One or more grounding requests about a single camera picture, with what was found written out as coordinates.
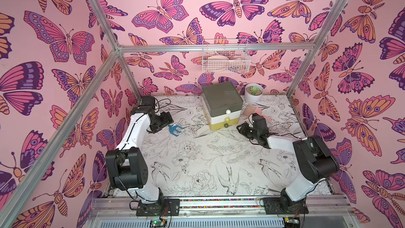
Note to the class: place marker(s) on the aluminium front rail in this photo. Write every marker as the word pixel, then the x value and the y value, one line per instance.
pixel 323 211

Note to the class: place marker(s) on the three-drawer cabinet frame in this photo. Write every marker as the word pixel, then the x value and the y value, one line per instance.
pixel 221 97

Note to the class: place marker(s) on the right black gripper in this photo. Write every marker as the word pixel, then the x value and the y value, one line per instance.
pixel 247 132

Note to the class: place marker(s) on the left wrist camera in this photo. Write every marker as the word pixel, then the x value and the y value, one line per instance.
pixel 147 103

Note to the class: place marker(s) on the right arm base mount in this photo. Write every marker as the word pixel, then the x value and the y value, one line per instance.
pixel 282 205

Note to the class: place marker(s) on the white potted succulent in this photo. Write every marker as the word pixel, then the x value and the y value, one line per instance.
pixel 253 93

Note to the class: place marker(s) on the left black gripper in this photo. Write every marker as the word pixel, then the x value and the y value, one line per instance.
pixel 167 120

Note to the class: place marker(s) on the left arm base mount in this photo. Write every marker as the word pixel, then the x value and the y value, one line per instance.
pixel 163 207

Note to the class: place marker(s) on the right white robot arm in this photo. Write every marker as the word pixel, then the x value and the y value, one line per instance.
pixel 315 161

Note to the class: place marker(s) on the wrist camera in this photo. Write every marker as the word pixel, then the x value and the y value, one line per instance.
pixel 260 124
pixel 147 103

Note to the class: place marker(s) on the white wire basket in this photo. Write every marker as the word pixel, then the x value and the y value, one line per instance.
pixel 225 58

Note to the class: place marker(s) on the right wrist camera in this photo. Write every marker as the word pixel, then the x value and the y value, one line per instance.
pixel 260 124

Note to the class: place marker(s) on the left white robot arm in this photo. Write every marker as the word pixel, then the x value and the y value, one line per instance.
pixel 126 166

